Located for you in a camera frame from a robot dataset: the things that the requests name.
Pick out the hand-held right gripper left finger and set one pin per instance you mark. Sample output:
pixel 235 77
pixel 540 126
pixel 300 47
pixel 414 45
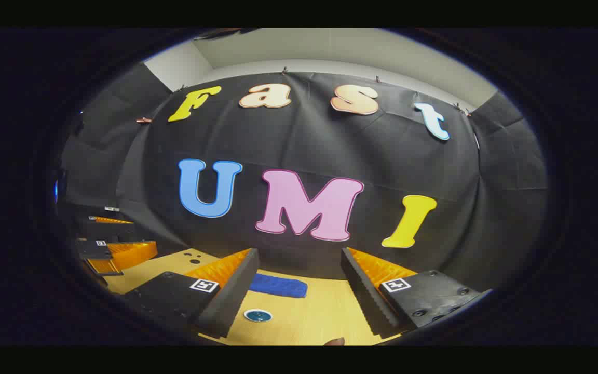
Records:
pixel 226 306

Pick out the blue folded towel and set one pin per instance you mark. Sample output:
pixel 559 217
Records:
pixel 278 285

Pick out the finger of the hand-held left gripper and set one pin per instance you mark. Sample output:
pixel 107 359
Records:
pixel 94 250
pixel 104 230

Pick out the white teacup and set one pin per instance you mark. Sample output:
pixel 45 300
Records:
pixel 258 321

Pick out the black backdrop cloth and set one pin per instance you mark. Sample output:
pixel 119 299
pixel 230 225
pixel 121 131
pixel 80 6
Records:
pixel 304 140

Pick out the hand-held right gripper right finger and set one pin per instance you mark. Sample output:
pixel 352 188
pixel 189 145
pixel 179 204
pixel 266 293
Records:
pixel 366 296

